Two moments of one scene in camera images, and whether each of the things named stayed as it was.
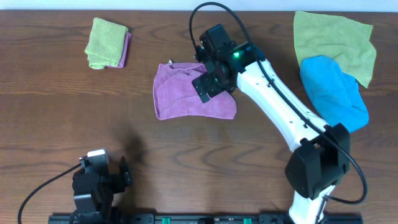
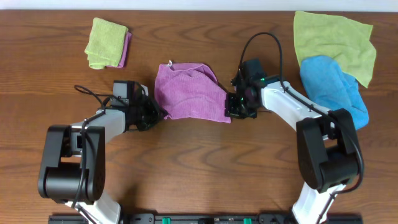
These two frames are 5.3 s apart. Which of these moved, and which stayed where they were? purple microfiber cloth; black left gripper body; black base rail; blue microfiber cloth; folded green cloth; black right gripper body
Moved: black right gripper body; black left gripper body
Stayed: purple microfiber cloth; folded green cloth; black base rail; blue microfiber cloth
